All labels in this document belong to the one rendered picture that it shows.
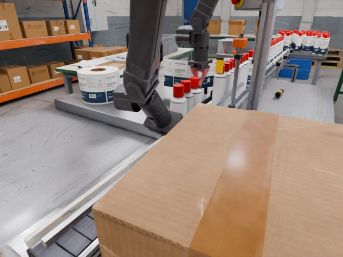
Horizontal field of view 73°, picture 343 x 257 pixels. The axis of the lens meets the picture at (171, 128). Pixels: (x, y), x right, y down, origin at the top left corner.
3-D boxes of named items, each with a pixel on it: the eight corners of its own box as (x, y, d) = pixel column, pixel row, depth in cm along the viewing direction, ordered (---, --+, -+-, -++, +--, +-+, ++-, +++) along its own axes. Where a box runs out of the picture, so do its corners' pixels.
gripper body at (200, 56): (187, 66, 90) (187, 46, 87) (198, 62, 98) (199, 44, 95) (202, 68, 87) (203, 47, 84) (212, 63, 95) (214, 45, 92)
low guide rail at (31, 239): (226, 92, 124) (226, 88, 124) (228, 92, 124) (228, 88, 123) (25, 245, 42) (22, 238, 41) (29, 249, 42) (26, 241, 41)
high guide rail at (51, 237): (241, 84, 119) (241, 81, 118) (243, 84, 118) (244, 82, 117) (42, 245, 36) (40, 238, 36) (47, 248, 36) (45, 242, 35)
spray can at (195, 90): (189, 128, 89) (191, 75, 80) (201, 131, 86) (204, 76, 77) (182, 133, 85) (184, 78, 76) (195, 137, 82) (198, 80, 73)
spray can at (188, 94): (181, 133, 85) (182, 78, 76) (194, 136, 83) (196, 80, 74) (174, 139, 81) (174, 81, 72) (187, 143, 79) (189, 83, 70)
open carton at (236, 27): (225, 35, 585) (226, 19, 569) (229, 34, 618) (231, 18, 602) (242, 35, 567) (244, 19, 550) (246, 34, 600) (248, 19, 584)
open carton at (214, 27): (201, 34, 608) (202, 18, 592) (208, 33, 645) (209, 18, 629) (216, 34, 590) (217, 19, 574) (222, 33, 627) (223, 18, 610)
